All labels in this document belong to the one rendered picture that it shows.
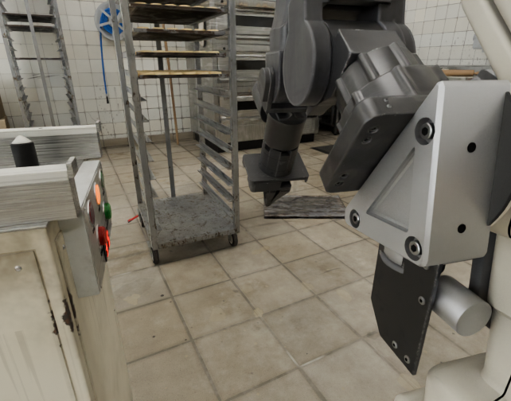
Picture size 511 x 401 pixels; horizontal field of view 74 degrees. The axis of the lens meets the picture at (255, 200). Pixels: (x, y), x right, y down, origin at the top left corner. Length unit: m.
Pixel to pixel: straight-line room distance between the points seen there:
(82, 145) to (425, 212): 0.62
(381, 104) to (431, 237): 0.09
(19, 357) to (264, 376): 0.91
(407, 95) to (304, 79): 0.11
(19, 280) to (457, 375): 0.53
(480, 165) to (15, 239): 0.45
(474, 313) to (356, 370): 0.99
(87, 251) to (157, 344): 0.99
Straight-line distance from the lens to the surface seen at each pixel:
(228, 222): 1.98
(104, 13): 4.64
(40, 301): 0.51
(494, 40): 0.39
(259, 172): 0.55
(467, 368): 0.52
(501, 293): 0.43
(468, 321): 0.43
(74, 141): 0.73
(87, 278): 0.54
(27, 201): 0.46
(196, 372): 1.35
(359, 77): 0.29
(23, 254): 0.48
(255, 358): 1.38
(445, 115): 0.22
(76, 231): 0.51
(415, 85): 0.26
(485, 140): 0.24
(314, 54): 0.31
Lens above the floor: 1.01
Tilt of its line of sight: 22 degrees down
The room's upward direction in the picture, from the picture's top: straight up
